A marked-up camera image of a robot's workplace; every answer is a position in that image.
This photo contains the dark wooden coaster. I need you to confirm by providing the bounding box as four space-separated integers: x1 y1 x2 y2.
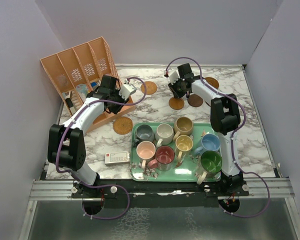
187 94 204 108

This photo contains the brown ringed wooden coaster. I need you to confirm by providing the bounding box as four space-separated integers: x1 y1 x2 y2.
204 77 220 89

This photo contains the green floral tray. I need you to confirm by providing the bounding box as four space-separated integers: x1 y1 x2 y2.
129 122 217 183

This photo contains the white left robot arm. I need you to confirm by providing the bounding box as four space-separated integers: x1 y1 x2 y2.
47 75 136 198

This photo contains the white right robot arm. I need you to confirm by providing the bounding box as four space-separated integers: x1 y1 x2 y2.
164 63 246 196

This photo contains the orange plastic file organizer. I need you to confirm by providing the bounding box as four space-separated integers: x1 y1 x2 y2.
39 37 136 133

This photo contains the tan ceramic mug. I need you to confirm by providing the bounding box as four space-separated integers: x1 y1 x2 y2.
173 116 194 141

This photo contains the cream ceramic mug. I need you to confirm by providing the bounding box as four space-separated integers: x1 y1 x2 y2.
155 123 175 148

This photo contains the grey ceramic mug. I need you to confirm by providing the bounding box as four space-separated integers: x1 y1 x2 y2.
132 124 155 148

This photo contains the yellow ceramic mug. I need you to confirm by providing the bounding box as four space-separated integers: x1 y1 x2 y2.
175 135 194 164

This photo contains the blue ceramic mug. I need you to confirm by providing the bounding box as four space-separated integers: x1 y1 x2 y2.
193 133 221 156

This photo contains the white small card box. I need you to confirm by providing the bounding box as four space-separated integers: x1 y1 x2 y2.
104 151 130 166

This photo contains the red ceramic mug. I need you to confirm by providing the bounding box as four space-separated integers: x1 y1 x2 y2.
147 145 175 172

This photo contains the pink ceramic mug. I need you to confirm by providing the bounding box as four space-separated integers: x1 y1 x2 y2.
136 141 156 170

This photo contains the green floral mug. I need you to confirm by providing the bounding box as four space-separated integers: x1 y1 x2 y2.
195 151 222 185

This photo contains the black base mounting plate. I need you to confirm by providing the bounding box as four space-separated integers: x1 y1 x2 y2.
34 179 249 209

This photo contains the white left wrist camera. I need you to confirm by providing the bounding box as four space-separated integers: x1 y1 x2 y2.
118 83 137 100

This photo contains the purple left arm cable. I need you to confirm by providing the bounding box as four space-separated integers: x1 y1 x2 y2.
55 77 148 221

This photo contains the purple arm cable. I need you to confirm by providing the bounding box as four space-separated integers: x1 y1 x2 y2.
55 77 148 221
164 57 271 218

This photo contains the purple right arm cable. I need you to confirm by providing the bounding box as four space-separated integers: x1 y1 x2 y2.
164 57 271 218

